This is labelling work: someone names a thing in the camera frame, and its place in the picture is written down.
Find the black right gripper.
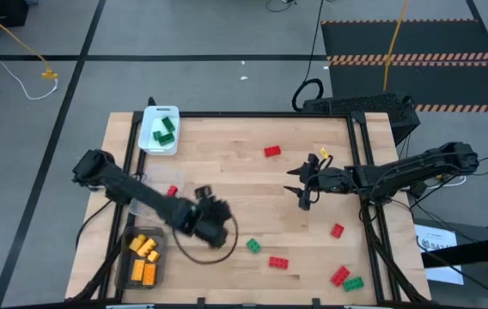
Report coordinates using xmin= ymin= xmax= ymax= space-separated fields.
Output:
xmin=284 ymin=154 xmax=351 ymax=211

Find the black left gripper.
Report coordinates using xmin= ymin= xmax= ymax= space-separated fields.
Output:
xmin=183 ymin=185 xmax=233 ymax=250

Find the long red block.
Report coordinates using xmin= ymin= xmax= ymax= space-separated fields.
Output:
xmin=268 ymin=255 xmax=290 ymax=270
xmin=330 ymin=265 xmax=351 ymax=288

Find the clear plastic bin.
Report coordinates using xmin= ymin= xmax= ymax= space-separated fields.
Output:
xmin=127 ymin=165 xmax=185 ymax=218

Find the white plastic bin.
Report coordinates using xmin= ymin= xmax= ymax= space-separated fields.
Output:
xmin=137 ymin=105 xmax=181 ymax=156

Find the dark grey plastic bin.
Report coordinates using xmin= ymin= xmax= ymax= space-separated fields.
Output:
xmin=112 ymin=226 xmax=168 ymax=300

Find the white paper sign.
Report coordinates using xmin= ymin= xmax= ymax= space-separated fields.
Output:
xmin=414 ymin=223 xmax=465 ymax=286

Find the black hazard-striped floor mat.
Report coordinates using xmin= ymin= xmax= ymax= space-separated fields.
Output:
xmin=320 ymin=18 xmax=488 ymax=115

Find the black beam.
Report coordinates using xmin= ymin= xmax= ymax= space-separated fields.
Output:
xmin=419 ymin=233 xmax=488 ymax=270

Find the dark grey cart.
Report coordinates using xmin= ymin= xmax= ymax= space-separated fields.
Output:
xmin=411 ymin=217 xmax=488 ymax=309

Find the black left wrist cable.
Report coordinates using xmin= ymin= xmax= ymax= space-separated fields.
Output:
xmin=170 ymin=214 xmax=240 ymax=265

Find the black metal table frame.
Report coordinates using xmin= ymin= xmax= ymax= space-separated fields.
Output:
xmin=65 ymin=110 xmax=432 ymax=308

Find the black hanging cable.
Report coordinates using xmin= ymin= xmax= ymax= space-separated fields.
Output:
xmin=290 ymin=0 xmax=326 ymax=112

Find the white cable loop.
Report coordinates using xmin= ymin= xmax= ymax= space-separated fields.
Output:
xmin=426 ymin=171 xmax=468 ymax=190

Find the yellow hanging cable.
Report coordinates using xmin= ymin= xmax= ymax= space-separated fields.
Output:
xmin=382 ymin=0 xmax=411 ymax=93

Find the yellow floor cable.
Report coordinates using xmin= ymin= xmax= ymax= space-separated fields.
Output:
xmin=0 ymin=0 xmax=52 ymax=74

